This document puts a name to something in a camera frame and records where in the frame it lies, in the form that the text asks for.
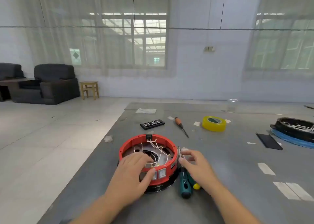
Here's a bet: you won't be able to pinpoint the person's left hand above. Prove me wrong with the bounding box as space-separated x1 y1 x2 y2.
105 152 157 207

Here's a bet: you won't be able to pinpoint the person's right hand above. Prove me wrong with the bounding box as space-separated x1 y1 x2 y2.
178 148 221 195

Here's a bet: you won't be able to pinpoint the green yellow handle screwdriver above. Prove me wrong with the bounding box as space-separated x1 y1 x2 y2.
190 175 202 191

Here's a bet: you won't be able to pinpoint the teal handle screwdriver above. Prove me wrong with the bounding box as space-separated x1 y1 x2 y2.
177 146 193 199

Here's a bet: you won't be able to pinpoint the red round appliance base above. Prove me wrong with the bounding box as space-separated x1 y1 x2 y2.
118 134 179 193

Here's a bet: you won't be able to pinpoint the person's right forearm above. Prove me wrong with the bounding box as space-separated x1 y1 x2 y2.
203 180 263 224

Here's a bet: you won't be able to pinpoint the black round appliance part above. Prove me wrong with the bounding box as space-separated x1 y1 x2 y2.
275 117 314 144

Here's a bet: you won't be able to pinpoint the yellow tape roll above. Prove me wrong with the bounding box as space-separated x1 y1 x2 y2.
202 115 227 133

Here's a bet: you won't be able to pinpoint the black remote control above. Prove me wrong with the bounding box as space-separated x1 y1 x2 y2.
140 119 166 130

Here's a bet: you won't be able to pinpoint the narrow white tape strip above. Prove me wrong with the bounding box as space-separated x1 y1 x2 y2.
257 162 276 176

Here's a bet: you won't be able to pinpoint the black flat plate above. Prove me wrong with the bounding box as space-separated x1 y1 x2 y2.
255 132 284 151

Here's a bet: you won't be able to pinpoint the wide white tape strips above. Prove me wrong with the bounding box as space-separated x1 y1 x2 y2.
273 181 314 202

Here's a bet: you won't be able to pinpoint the small wooden stool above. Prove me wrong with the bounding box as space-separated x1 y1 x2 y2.
79 81 100 101

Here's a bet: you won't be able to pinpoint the black armchair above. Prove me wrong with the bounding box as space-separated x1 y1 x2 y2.
11 63 80 106

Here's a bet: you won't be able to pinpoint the large barred window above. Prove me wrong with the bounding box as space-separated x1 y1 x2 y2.
248 15 314 70
88 13 167 68

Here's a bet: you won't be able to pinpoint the dark coffee table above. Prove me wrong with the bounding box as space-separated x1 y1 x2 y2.
0 78 42 102

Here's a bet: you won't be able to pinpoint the black sofa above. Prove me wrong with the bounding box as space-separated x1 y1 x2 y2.
0 62 25 102

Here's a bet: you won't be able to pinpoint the sheer white curtain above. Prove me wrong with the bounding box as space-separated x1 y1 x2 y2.
243 0 314 82
37 0 172 77

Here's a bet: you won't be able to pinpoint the orange handle screwdriver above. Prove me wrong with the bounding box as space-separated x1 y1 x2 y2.
174 116 189 139

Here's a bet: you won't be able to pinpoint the blue ring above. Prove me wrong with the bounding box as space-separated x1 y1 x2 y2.
269 128 314 150

